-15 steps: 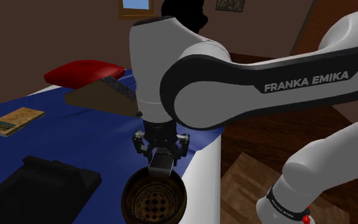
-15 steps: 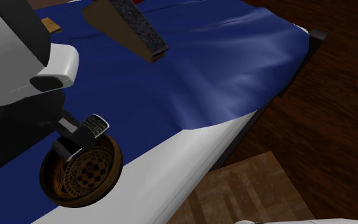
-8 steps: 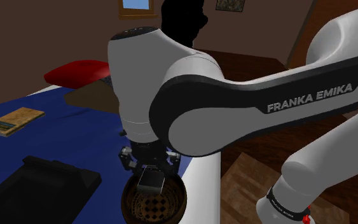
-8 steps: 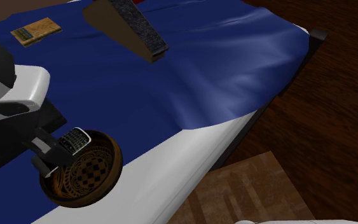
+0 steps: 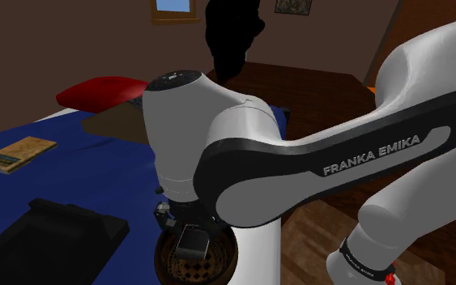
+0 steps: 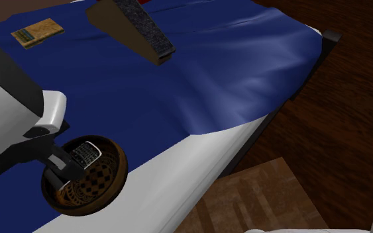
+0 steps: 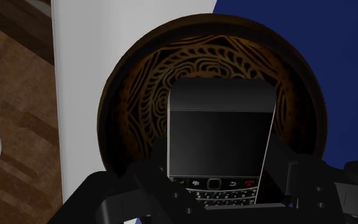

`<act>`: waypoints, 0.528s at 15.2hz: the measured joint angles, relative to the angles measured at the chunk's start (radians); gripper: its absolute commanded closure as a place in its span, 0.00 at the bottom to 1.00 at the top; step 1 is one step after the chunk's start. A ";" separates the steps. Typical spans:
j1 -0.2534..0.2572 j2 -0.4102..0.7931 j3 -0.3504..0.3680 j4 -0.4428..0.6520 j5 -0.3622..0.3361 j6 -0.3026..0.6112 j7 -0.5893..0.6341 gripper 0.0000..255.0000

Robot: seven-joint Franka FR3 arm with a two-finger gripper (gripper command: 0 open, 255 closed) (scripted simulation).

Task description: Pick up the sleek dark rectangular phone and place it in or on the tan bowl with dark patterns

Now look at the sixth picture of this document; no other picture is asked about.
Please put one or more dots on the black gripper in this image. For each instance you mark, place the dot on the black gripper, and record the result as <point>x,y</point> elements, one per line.
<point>21,155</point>

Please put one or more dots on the black keypad phone silver rim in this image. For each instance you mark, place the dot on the black keypad phone silver rim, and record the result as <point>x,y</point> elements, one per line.
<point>87,153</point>

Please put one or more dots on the brown patterned wooden bowl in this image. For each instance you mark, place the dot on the brown patterned wooden bowl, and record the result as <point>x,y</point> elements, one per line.
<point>105,190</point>

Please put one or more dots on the tan brown book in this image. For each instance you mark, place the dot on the tan brown book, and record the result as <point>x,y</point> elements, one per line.
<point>37,32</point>

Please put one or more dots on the brown box with dark top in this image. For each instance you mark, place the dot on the brown box with dark top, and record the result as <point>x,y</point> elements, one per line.
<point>131,32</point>

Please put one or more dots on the bed with blue cover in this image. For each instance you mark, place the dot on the bed with blue cover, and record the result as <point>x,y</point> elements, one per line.
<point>205,80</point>

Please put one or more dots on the brown patchwork rug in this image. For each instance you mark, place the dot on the brown patchwork rug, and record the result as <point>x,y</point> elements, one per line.
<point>254,200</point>

